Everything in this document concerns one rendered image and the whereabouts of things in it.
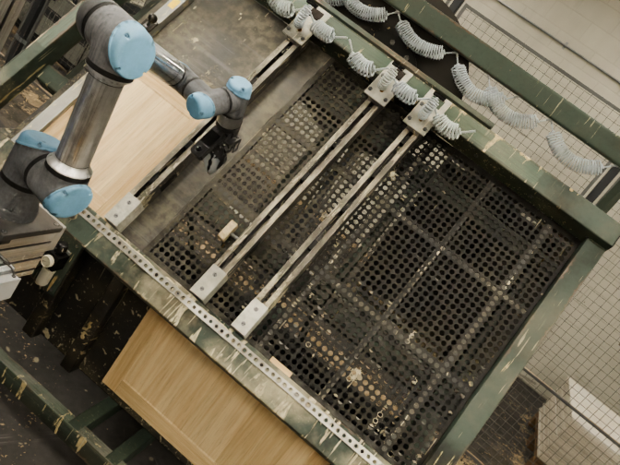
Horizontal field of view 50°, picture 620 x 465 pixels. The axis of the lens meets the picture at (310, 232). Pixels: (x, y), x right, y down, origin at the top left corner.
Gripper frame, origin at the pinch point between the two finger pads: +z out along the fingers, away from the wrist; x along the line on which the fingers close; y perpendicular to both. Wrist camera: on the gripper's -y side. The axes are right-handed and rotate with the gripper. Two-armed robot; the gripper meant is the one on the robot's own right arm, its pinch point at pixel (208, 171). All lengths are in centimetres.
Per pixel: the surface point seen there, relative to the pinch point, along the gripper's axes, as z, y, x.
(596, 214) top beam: -18, 92, -106
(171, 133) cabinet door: 21.6, 23.4, 34.4
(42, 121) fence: 32, -4, 72
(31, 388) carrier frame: 102, -50, 14
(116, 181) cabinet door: 34.6, -0.9, 34.9
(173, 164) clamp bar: 21.8, 12.2, 21.7
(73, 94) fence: 25, 9, 72
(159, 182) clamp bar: 25.8, 4.7, 20.7
